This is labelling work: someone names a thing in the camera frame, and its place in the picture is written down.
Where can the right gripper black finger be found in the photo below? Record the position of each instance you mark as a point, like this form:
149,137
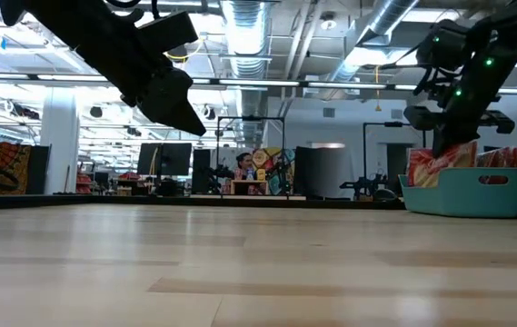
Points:
449,141

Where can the white pillar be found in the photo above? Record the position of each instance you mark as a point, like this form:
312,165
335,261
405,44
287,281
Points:
60,154

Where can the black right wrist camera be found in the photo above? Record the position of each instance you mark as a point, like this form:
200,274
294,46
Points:
442,45

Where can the background black robot arm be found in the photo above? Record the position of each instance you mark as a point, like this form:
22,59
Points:
221,173
362,184

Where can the dark grey cabinet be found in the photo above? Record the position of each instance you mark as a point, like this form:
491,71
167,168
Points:
324,175

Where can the black ceiling spotlight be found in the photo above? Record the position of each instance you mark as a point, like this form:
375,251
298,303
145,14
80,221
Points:
210,113
96,111

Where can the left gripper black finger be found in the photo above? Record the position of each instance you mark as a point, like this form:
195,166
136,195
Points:
181,113

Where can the colourful painted artwork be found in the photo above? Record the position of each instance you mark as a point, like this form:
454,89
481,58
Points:
271,161

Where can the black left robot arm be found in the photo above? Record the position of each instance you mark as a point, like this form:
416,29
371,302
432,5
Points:
81,32

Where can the narrow silver ceiling duct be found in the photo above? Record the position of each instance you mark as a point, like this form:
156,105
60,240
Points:
376,27

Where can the black upright panel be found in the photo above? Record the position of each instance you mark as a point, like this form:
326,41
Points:
201,170

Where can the round ceiling light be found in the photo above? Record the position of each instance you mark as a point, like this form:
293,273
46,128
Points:
328,22

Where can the dark grey dome object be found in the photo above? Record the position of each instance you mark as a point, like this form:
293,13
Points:
385,195

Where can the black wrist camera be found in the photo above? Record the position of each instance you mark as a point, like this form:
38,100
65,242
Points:
442,45
167,32

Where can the long LED light bar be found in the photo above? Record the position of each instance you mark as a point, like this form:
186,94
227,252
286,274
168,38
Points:
258,82

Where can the orange patterned tapestry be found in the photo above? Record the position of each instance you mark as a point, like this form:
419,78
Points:
10,165

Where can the teal plastic basket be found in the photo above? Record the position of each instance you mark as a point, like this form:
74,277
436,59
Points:
458,195

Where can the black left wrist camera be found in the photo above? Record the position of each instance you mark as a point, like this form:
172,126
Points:
167,32

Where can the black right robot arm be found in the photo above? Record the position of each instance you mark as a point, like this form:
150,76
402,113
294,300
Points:
512,41

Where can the black rig frame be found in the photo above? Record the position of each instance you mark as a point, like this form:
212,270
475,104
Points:
249,118

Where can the wide silver ceiling duct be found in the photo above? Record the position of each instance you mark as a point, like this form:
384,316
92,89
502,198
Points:
245,45

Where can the person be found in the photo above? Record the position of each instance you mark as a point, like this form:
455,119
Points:
244,163

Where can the black computer monitor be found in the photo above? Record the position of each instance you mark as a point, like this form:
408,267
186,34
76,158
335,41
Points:
167,159

